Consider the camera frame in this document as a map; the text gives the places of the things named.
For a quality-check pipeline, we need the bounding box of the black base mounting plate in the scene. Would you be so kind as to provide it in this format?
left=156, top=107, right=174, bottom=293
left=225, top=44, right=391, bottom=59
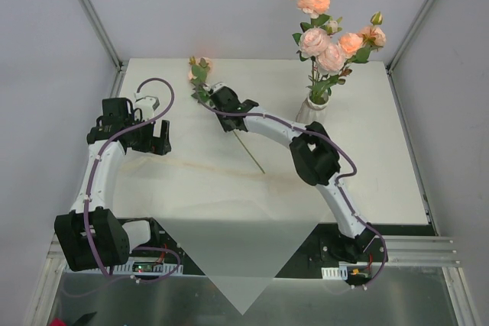
left=131, top=224, right=388, bottom=285

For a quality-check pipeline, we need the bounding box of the white cable duct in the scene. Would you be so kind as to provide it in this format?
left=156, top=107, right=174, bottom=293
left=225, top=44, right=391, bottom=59
left=112, top=261, right=183, bottom=276
left=321, top=265, right=371, bottom=281

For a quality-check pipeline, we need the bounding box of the pale pink rose stem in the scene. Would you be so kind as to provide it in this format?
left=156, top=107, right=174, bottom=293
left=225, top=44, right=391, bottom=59
left=292, top=21, right=347, bottom=105

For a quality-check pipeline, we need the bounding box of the aluminium frame post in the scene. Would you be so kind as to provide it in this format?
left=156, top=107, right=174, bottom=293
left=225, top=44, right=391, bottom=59
left=57, top=0, right=128, bottom=72
left=386, top=0, right=437, bottom=75

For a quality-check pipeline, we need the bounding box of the right aluminium frame post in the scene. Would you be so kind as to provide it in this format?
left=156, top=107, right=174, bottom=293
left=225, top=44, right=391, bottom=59
left=386, top=0, right=437, bottom=75

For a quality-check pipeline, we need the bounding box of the white ribbed ceramic vase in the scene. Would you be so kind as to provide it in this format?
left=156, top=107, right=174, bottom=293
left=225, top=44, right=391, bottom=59
left=295, top=93, right=329, bottom=125

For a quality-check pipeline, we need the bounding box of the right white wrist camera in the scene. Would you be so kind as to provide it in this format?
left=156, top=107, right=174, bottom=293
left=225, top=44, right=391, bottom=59
left=212, top=82, right=226, bottom=91

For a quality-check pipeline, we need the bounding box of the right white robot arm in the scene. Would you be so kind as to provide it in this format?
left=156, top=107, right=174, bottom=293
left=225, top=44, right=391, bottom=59
left=209, top=83, right=375, bottom=263

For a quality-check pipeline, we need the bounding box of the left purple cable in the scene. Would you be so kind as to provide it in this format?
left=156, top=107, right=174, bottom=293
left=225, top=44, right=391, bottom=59
left=60, top=76, right=182, bottom=297

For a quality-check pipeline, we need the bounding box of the right white cable duct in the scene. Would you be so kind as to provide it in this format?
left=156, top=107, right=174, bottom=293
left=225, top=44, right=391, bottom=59
left=321, top=265, right=371, bottom=281

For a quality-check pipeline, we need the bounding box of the purple cable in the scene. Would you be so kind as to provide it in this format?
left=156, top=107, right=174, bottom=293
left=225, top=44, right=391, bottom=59
left=196, top=89, right=389, bottom=295
left=60, top=76, right=182, bottom=297

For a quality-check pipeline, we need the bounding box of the left aluminium frame post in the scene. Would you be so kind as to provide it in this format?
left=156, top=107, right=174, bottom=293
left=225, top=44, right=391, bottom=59
left=57, top=0, right=128, bottom=72

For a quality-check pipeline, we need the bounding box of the left white cable duct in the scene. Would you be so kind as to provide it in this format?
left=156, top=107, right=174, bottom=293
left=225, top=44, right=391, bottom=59
left=112, top=261, right=183, bottom=276

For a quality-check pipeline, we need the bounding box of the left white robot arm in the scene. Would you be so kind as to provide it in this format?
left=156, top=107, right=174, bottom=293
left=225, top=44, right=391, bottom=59
left=54, top=93, right=171, bottom=272

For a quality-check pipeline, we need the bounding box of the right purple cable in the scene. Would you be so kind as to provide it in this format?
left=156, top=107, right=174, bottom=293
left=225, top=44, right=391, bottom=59
left=196, top=89, right=389, bottom=295

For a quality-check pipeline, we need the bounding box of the white wrapping paper sheet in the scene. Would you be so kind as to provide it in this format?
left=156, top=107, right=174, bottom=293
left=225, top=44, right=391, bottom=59
left=151, top=175, right=340, bottom=314

